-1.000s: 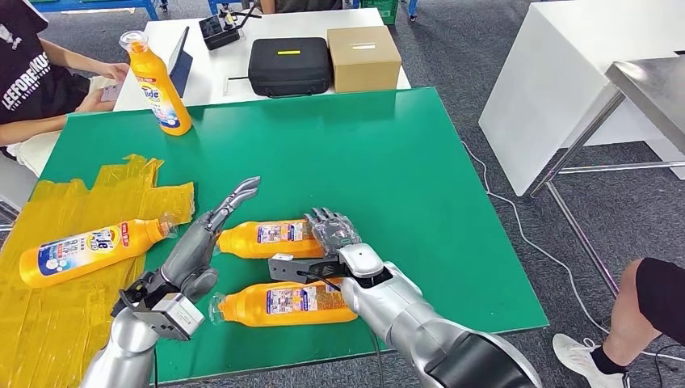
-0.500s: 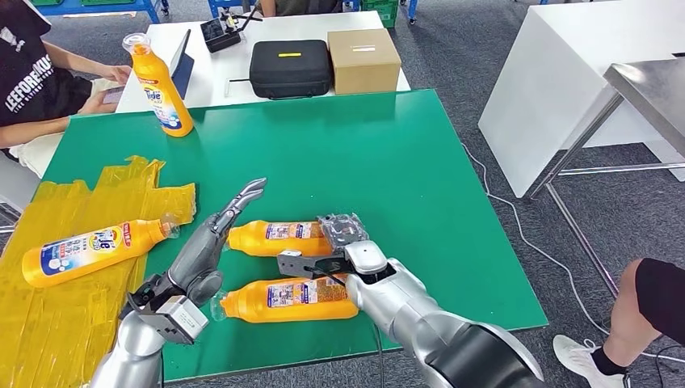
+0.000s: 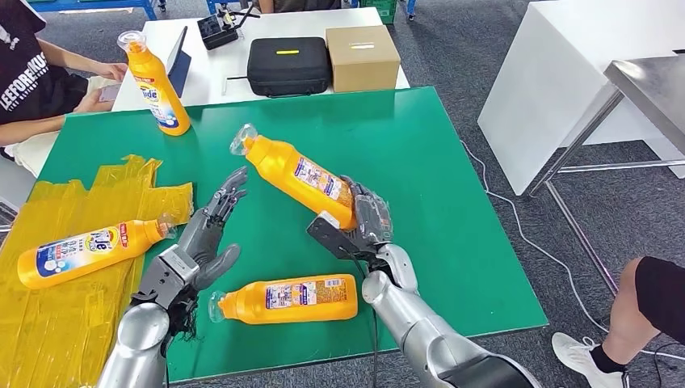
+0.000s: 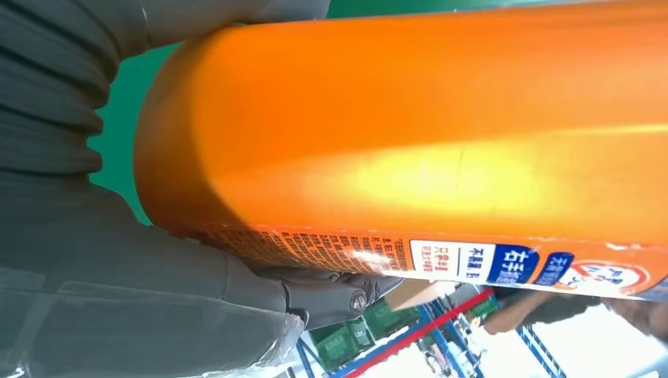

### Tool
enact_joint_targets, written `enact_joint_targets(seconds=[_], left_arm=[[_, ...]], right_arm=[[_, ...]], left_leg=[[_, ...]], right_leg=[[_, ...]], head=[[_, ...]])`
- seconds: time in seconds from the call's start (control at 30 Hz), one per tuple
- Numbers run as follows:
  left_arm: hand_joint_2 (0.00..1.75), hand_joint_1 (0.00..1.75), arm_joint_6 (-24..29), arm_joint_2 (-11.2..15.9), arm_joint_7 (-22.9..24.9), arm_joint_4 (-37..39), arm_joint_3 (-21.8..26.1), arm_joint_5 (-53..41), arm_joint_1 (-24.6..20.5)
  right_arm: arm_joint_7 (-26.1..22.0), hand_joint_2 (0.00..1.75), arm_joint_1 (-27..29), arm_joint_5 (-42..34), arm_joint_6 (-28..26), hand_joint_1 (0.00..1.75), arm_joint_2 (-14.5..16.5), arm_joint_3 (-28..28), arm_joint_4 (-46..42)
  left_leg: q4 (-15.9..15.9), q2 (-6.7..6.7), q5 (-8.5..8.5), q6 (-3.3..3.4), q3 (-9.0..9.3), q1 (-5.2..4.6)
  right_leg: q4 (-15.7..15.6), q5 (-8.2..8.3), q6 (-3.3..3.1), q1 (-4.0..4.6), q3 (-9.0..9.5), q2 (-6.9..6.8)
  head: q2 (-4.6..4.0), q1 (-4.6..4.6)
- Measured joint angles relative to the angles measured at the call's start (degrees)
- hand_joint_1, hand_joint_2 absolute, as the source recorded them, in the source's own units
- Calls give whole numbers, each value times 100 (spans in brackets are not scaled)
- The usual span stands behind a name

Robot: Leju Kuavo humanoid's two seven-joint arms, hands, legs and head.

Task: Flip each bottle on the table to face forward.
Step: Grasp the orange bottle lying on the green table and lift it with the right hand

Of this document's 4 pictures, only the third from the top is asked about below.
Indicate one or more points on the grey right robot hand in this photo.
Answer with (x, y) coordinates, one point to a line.
(374, 219)

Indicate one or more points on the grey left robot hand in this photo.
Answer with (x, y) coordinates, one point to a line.
(206, 241)

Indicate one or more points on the orange detergent bottle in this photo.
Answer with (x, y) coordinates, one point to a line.
(289, 171)
(158, 91)
(80, 254)
(299, 297)

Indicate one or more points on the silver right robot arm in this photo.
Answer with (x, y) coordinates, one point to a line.
(428, 337)

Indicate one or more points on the brown cardboard box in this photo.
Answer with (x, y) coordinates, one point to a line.
(363, 61)

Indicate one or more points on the tablet in blue folio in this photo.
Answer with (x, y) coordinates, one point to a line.
(182, 72)

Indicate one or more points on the black carrying case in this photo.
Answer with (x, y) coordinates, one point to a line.
(289, 67)

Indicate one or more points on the white desk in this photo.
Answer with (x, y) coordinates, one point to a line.
(225, 67)

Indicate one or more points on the yellow plastic sheet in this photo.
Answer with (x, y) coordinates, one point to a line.
(53, 332)

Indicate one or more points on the black remote controller with antennas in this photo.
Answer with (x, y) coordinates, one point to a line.
(214, 32)

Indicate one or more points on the green plastic crate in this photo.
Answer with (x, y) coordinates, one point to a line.
(380, 9)

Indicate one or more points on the white block table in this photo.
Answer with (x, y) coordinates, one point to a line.
(546, 80)

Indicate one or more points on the person behind white desk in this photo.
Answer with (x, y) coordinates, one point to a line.
(305, 4)

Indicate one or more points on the seated person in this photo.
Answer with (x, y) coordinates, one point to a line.
(27, 80)

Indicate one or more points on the person with white shoe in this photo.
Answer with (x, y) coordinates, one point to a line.
(626, 316)

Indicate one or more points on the stainless steel table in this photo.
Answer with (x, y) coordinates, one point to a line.
(653, 85)

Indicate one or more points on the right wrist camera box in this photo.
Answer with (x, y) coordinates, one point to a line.
(334, 235)

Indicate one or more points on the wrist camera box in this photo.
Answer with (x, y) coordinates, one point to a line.
(163, 276)
(334, 235)

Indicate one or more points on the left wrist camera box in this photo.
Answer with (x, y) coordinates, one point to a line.
(163, 276)

